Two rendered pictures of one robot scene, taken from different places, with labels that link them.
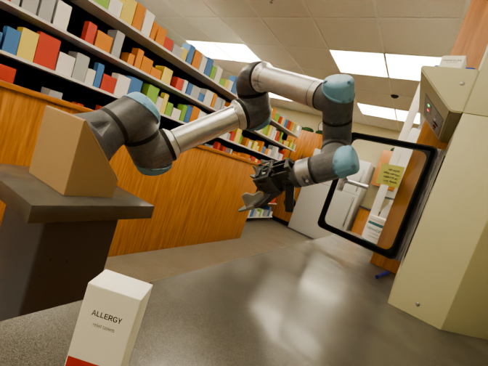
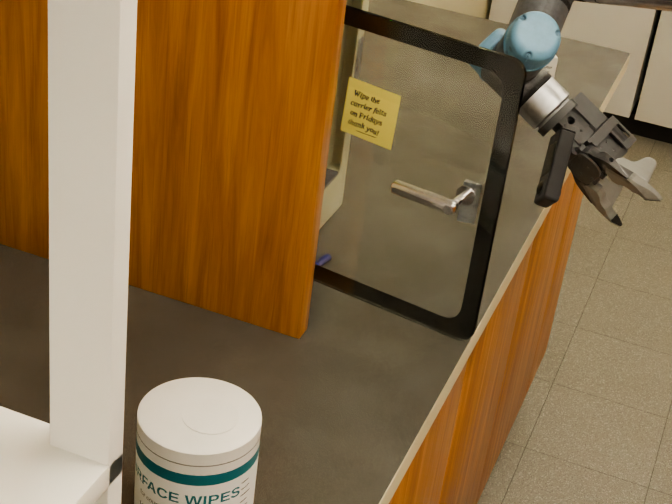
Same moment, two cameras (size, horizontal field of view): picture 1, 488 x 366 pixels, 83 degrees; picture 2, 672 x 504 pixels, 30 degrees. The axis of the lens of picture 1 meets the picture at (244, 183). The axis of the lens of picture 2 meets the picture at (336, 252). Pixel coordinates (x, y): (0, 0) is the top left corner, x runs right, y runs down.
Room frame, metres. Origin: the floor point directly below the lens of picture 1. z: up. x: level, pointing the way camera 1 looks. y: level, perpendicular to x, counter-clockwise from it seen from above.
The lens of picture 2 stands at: (2.42, -0.86, 1.91)
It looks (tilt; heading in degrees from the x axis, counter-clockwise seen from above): 30 degrees down; 166
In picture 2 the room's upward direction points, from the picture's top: 7 degrees clockwise
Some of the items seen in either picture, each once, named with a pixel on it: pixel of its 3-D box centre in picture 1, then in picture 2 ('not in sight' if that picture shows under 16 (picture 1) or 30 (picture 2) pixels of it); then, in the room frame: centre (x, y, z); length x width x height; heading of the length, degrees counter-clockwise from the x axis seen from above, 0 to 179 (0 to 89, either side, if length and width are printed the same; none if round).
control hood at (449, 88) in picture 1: (436, 109); not in sight; (0.81, -0.45, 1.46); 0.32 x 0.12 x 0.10; 148
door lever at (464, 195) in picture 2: not in sight; (431, 193); (1.09, -0.42, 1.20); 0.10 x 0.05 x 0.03; 49
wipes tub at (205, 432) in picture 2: not in sight; (196, 467); (1.38, -0.72, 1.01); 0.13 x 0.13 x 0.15
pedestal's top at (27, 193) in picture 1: (70, 192); not in sight; (0.75, 0.45, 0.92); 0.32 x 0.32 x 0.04; 61
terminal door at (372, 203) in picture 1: (371, 191); (391, 173); (1.02, -0.45, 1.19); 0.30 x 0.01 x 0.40; 49
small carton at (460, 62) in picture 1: (450, 71); not in sight; (0.76, -0.42, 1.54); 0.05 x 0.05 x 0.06; 50
